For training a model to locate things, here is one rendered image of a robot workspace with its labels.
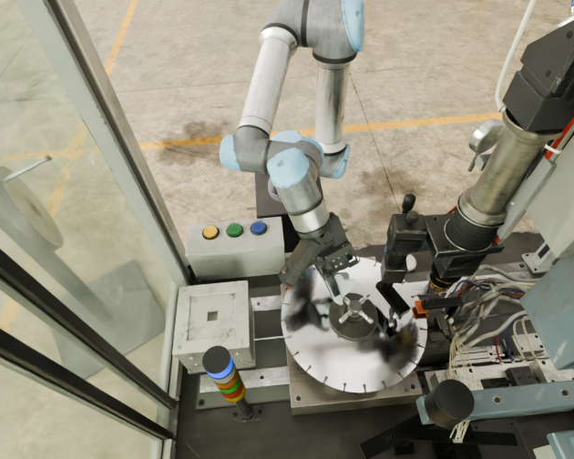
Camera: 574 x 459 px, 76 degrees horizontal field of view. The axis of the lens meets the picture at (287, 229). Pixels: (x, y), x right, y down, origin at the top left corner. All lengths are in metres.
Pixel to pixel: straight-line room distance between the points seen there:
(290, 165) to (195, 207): 1.79
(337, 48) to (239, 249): 0.58
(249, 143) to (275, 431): 0.68
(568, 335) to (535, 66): 0.34
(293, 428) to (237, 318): 0.30
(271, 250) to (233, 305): 0.20
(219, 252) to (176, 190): 1.54
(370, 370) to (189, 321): 0.44
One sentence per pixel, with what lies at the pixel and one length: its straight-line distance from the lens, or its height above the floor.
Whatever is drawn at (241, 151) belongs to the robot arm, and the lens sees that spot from 0.80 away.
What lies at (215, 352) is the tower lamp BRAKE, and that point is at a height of 1.16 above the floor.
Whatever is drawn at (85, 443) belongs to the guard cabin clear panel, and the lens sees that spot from 0.69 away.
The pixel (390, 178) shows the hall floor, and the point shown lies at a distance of 2.55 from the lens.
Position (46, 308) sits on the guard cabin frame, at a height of 1.33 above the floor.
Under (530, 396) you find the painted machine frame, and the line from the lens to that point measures 0.82.
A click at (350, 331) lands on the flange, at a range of 0.86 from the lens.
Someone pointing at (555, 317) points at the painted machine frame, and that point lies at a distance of 0.62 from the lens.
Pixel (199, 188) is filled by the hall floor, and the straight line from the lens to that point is 2.52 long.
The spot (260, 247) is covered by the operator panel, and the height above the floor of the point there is 0.90.
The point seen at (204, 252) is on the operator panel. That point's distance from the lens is 1.06.
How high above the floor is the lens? 1.75
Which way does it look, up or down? 52 degrees down
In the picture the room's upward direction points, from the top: 4 degrees counter-clockwise
